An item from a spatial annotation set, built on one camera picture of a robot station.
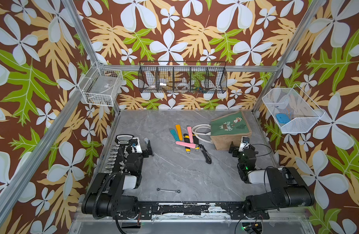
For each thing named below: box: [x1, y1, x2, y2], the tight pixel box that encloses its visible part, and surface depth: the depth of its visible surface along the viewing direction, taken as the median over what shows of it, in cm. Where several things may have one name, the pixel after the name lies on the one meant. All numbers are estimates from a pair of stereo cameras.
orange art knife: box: [175, 124, 183, 141], surface depth 107 cm
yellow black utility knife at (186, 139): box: [183, 133, 191, 154], surface depth 103 cm
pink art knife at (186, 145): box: [175, 141, 197, 149], surface depth 101 cm
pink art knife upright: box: [184, 126, 197, 149], surface depth 104 cm
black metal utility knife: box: [198, 144, 212, 165], surface depth 97 cm
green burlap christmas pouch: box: [191, 110, 253, 151], surface depth 97 cm
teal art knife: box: [169, 128, 181, 142], surface depth 106 cm
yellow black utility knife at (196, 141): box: [192, 133, 200, 153], surface depth 103 cm
